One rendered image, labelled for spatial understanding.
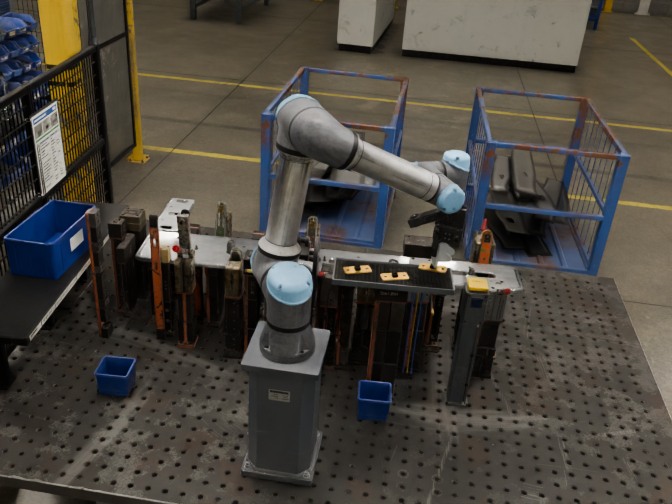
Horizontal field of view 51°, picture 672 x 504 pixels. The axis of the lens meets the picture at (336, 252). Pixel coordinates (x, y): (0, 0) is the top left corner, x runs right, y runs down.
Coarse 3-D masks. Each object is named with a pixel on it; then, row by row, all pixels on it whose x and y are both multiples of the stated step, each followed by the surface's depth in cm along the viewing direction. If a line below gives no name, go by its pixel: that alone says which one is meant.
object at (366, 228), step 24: (336, 72) 511; (264, 120) 414; (264, 144) 421; (384, 144) 409; (264, 168) 429; (312, 168) 463; (336, 168) 458; (264, 192) 436; (312, 192) 477; (336, 192) 464; (360, 192) 515; (384, 192) 423; (264, 216) 444; (336, 216) 476; (360, 216) 477; (384, 216) 431; (336, 240) 444; (360, 240) 442
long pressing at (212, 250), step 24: (144, 240) 257; (168, 240) 257; (192, 240) 258; (216, 240) 260; (240, 240) 261; (216, 264) 244; (312, 264) 249; (456, 264) 256; (480, 264) 257; (456, 288) 243
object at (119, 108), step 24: (72, 0) 433; (96, 0) 470; (120, 0) 510; (96, 24) 475; (120, 24) 515; (120, 48) 520; (120, 72) 526; (120, 96) 532; (96, 120) 495; (120, 120) 539; (120, 144) 547; (96, 168) 506
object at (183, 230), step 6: (186, 210) 231; (180, 216) 228; (186, 216) 228; (180, 222) 227; (186, 222) 229; (180, 228) 230; (186, 228) 230; (180, 234) 232; (186, 234) 232; (180, 240) 233; (186, 240) 233; (180, 246) 235; (186, 246) 235
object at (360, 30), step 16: (352, 0) 948; (368, 0) 944; (384, 0) 1024; (352, 16) 958; (368, 16) 954; (384, 16) 1053; (352, 32) 968; (368, 32) 964; (384, 32) 1100; (352, 48) 979; (368, 48) 975
